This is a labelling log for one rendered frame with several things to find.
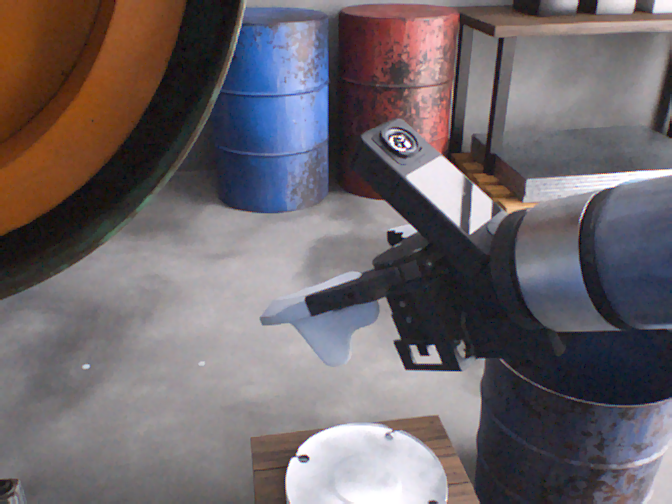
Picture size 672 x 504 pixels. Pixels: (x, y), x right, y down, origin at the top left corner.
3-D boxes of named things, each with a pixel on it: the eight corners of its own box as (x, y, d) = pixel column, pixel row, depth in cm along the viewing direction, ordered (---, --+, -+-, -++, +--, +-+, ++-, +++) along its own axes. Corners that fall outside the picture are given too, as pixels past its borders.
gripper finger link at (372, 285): (307, 325, 43) (431, 282, 41) (297, 304, 43) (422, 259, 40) (322, 301, 48) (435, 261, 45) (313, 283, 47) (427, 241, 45)
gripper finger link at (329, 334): (276, 393, 47) (395, 355, 44) (241, 319, 46) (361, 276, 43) (287, 374, 50) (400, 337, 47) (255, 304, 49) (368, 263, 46)
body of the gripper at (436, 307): (395, 372, 46) (544, 377, 36) (347, 262, 44) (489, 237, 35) (457, 321, 50) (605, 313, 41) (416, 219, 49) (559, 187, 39)
